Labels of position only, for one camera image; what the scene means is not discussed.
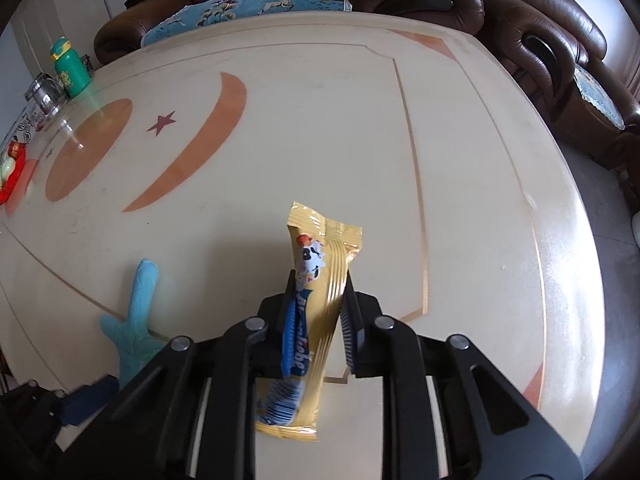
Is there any brown leather armchair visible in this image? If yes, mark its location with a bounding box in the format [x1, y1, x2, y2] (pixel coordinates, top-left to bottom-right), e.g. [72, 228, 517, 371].
[470, 0, 640, 171]

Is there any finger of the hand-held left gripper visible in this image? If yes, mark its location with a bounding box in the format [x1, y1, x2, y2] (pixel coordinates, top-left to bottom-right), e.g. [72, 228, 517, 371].
[60, 377, 121, 426]

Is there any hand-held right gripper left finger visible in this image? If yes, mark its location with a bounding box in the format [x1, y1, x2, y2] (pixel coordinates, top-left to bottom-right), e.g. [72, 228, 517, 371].
[55, 270, 311, 480]

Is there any green water bottle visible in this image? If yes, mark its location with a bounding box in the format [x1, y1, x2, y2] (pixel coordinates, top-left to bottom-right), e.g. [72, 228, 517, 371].
[50, 37, 92, 98]

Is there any black and white floral cloth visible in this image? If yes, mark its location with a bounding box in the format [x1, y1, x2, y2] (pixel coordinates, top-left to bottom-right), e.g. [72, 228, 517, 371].
[0, 107, 48, 148]

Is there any red tray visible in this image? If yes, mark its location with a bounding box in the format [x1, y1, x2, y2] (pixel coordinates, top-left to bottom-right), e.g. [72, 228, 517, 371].
[0, 140, 27, 206]

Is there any small blue seat cover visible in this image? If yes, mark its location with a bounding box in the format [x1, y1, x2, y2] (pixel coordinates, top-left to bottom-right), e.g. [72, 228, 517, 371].
[572, 67, 628, 128]

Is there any yellow snack wrapper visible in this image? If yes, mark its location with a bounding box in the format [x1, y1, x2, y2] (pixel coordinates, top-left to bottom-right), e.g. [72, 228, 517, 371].
[255, 201, 363, 443]

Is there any glass pitcher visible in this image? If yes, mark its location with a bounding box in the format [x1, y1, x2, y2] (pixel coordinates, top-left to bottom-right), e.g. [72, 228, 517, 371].
[25, 72, 66, 116]

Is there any blue deer print seat cover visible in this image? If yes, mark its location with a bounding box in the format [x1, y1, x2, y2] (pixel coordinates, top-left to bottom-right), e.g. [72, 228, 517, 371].
[141, 0, 353, 48]

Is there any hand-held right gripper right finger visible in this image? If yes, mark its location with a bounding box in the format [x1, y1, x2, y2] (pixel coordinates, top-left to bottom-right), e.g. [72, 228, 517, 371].
[340, 272, 583, 480]

